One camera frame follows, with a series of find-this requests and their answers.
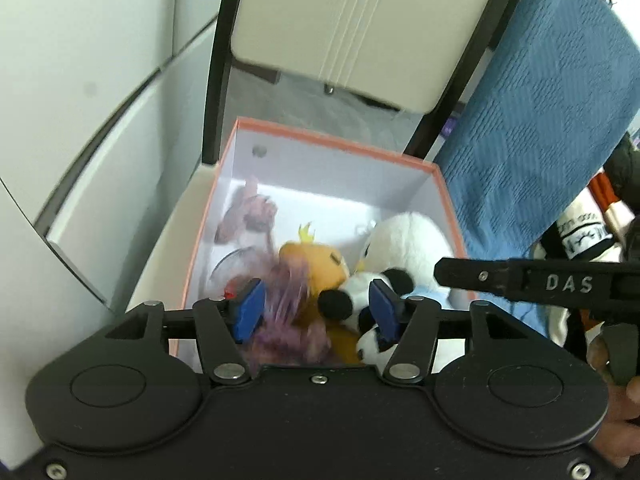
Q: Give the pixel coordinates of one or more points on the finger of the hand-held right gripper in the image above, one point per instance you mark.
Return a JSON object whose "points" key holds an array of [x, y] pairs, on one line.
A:
{"points": [[475, 276]]}

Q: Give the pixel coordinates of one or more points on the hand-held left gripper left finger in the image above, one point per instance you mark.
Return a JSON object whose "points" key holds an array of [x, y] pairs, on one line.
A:
{"points": [[250, 310]]}

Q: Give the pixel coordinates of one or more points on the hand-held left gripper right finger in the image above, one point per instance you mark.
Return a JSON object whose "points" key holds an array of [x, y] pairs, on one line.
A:
{"points": [[384, 310]]}

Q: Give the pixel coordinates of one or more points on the red and black figurine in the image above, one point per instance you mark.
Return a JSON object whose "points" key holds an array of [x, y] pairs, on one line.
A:
{"points": [[230, 294]]}

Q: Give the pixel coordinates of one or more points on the panda plush toy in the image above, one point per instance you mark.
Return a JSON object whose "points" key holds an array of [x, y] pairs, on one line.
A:
{"points": [[362, 290]]}

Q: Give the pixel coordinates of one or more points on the purple plush toy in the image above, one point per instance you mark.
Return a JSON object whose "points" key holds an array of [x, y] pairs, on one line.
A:
{"points": [[290, 310]]}

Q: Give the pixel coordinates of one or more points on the white plush toy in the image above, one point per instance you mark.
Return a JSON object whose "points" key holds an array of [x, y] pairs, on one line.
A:
{"points": [[405, 240]]}

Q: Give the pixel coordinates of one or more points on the tan plush toy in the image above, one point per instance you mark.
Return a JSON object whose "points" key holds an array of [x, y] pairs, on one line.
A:
{"points": [[320, 270]]}

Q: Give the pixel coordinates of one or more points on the white box with pink rim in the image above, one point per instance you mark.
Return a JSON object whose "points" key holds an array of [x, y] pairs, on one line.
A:
{"points": [[325, 180]]}

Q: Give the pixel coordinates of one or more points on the person's right hand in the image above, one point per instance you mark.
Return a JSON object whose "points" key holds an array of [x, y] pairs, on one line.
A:
{"points": [[625, 420]]}

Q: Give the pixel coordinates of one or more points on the clear plastic piece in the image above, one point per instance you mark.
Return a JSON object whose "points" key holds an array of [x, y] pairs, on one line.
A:
{"points": [[235, 265]]}

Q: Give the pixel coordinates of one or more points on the white black orange printed cloth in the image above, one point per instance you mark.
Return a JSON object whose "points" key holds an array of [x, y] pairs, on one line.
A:
{"points": [[580, 235]]}

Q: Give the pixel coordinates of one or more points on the small purple object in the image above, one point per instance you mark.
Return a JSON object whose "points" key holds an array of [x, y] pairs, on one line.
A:
{"points": [[450, 126]]}

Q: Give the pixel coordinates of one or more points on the blue knitted blanket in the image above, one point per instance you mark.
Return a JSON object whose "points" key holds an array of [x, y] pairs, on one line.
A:
{"points": [[525, 110]]}

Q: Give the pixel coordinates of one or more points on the white cabinet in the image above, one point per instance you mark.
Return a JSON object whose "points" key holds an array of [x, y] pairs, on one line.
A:
{"points": [[90, 70]]}

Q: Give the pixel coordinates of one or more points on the cream chair with black frame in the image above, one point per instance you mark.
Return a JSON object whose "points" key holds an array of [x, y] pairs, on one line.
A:
{"points": [[375, 20]]}

